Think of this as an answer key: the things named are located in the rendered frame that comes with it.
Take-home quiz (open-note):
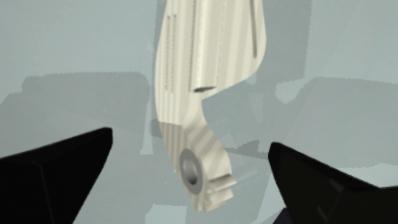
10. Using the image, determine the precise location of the cream curved jaw piece with gear teeth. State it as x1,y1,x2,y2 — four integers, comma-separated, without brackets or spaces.
155,0,266,213

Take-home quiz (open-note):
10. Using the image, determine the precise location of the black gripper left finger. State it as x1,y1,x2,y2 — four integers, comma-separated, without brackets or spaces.
0,127,113,224

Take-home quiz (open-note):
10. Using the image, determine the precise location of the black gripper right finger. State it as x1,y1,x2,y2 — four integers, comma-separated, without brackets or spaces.
268,142,398,224

